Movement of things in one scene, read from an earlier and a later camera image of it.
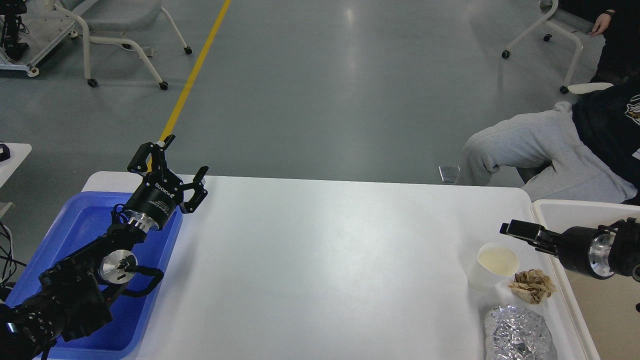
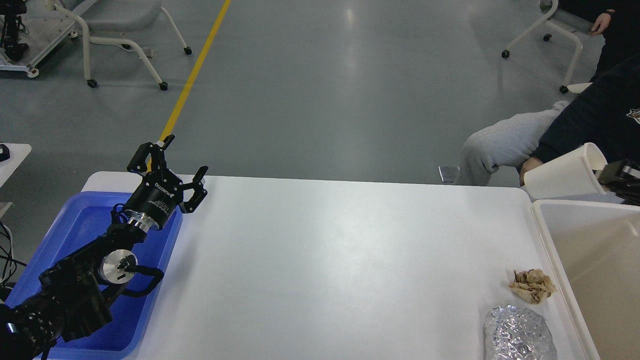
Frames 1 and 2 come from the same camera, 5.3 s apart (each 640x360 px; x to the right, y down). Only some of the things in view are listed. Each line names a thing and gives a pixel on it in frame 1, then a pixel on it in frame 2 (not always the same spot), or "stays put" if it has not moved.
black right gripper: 579,248 to 622,178
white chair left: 119,15 stays put
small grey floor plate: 449,173 stays put
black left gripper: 160,192 stays put
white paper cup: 495,268 to 573,175
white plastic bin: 605,313 stays put
